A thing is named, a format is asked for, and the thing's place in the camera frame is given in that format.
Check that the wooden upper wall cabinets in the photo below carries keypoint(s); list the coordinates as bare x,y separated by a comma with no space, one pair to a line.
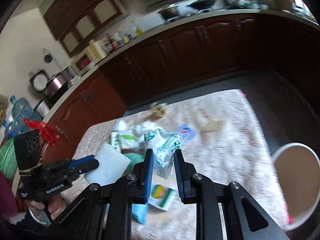
74,23

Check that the yellow oil bottle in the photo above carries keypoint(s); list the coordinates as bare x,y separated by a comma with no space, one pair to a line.
138,31

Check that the wooden lower kitchen cabinets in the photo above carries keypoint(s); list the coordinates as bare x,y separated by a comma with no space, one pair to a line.
184,56

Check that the white foam sheet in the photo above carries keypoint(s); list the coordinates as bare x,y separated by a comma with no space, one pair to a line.
112,165

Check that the pink lace tablecloth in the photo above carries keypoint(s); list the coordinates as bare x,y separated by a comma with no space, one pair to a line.
238,152

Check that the blue water jug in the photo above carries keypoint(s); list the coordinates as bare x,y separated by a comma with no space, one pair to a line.
22,110
13,128

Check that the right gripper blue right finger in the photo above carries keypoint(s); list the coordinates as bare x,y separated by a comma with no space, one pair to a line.
181,173

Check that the purple rice cooker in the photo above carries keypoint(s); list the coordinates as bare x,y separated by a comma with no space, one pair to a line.
56,87

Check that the dark cooking pot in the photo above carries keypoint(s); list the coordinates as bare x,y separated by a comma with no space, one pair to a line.
169,12

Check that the crumpled beige paper ball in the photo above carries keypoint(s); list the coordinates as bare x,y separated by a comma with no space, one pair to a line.
158,110

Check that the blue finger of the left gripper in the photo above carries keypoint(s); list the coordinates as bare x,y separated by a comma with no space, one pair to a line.
82,163

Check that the cardboard box on counter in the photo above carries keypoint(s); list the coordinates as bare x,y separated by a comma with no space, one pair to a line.
281,5

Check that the crumpled white plastic bag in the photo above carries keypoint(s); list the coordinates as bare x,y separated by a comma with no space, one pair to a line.
140,129

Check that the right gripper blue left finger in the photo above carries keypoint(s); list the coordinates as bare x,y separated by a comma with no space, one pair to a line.
148,171

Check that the black wok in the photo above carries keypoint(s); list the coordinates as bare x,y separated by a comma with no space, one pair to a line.
207,4

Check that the white green plastic wrapper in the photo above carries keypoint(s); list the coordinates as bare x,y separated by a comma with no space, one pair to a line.
163,143

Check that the green yellow small carton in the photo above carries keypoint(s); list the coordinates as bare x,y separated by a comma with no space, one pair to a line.
162,197

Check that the light blue snack packet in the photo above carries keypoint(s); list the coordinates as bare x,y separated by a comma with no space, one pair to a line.
139,212

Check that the white green cup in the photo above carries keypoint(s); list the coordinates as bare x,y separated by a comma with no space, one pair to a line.
120,125

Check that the green white milk carton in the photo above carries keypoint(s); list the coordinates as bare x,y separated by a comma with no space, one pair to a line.
124,141

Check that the cream microwave oven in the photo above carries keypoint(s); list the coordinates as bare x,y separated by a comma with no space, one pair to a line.
82,60

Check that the person's left hand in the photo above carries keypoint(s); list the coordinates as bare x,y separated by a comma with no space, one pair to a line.
56,205

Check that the white plastic bucket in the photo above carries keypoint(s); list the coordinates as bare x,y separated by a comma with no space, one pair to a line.
297,168

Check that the green cloth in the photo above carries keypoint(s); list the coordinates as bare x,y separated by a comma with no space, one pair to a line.
134,158

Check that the blue white card packet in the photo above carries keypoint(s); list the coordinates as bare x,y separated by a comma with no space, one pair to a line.
186,132

